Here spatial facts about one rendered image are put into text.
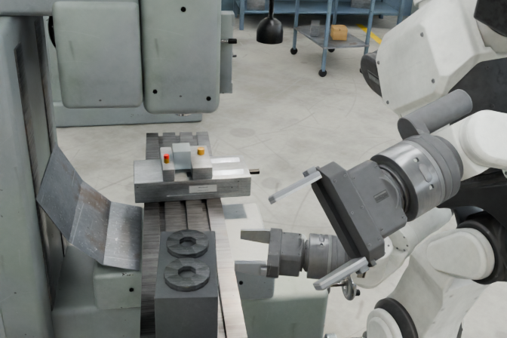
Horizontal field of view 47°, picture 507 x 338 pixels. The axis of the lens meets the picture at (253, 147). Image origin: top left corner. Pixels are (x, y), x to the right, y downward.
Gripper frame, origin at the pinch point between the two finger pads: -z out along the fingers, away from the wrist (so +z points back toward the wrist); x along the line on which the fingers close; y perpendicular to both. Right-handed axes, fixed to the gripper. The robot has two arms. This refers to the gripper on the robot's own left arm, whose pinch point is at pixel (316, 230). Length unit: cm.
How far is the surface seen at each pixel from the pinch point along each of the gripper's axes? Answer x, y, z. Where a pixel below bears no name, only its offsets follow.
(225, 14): 52, -66, 33
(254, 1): 242, -563, 303
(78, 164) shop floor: 92, -339, 8
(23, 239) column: 25, -88, -32
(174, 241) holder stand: 8, -62, -4
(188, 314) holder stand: -6, -53, -9
